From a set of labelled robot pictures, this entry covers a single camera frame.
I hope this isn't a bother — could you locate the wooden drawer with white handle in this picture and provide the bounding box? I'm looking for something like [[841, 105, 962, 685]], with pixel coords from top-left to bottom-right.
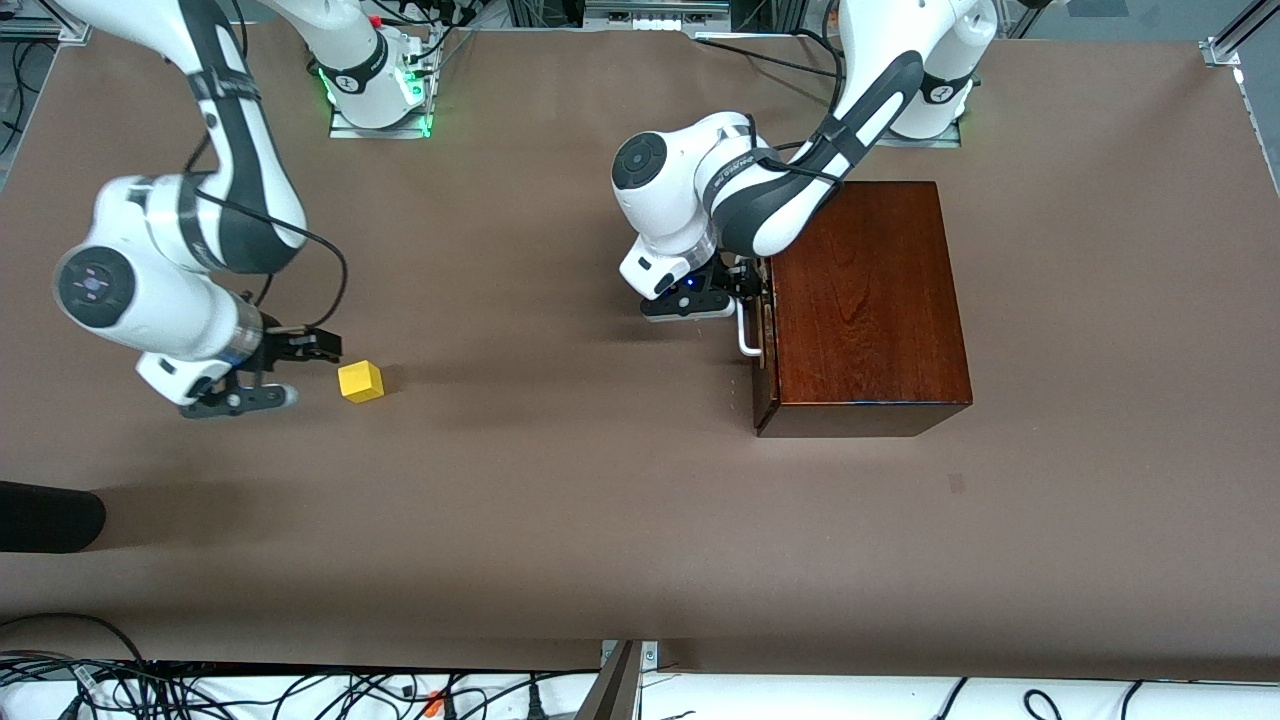
[[738, 255, 781, 433]]

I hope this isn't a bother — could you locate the yellow wooden block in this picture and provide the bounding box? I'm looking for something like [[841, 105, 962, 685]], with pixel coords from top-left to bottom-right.
[[338, 360, 386, 405]]

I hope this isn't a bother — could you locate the dark brown wooden cabinet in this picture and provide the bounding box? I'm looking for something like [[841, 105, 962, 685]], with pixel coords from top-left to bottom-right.
[[752, 180, 974, 439]]

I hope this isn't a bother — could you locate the grey power strip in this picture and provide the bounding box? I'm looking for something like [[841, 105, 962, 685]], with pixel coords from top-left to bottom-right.
[[583, 0, 733, 33]]

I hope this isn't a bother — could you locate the black cylindrical object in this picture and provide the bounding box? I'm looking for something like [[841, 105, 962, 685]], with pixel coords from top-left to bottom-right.
[[0, 480, 107, 554]]

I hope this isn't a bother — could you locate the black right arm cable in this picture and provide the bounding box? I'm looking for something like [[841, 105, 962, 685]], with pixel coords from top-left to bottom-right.
[[185, 130, 350, 331]]

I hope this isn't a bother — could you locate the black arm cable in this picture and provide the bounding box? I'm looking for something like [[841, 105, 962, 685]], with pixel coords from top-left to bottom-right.
[[745, 30, 851, 186], [185, 130, 350, 331]]

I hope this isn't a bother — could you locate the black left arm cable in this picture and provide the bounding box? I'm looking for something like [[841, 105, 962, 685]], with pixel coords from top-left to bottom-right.
[[745, 30, 851, 186]]

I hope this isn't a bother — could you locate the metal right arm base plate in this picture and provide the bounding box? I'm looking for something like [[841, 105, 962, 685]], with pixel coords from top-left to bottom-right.
[[328, 98, 434, 140]]

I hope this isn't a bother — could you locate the black cable on table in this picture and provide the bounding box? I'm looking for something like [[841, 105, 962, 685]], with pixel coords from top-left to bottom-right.
[[695, 28, 846, 79]]

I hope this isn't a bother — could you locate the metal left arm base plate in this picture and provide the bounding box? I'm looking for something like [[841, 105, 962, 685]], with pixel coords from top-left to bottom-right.
[[880, 120, 963, 149]]

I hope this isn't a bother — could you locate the thick black arched cable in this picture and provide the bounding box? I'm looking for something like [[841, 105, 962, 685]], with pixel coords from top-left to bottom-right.
[[0, 611, 153, 667]]

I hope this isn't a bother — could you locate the aluminium frame profile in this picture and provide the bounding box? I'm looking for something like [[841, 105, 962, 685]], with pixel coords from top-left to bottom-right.
[[0, 15, 93, 46], [1200, 0, 1280, 69]]

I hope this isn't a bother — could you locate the black cable with plug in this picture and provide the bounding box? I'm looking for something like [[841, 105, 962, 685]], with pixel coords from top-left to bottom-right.
[[440, 668, 601, 720]]

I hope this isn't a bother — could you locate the metal mount post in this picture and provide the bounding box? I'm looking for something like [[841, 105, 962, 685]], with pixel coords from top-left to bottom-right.
[[575, 638, 661, 720]]

